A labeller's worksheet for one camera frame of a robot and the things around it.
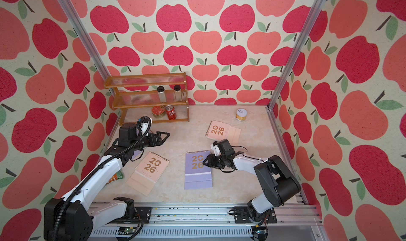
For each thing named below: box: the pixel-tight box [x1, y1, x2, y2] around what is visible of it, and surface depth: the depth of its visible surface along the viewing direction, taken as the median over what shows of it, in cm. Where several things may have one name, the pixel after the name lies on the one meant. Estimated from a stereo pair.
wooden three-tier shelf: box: [104, 71, 190, 125], surface depth 111 cm
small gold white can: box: [235, 108, 248, 122], surface depth 113 cm
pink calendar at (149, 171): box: [125, 151, 171, 197], surface depth 88 cm
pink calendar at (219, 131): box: [205, 119, 242, 146], surface depth 107 cm
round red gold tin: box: [151, 105, 166, 118], surface depth 114 cm
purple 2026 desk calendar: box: [184, 150, 213, 190], surface depth 89 cm
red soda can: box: [165, 104, 177, 120], surface depth 107 cm
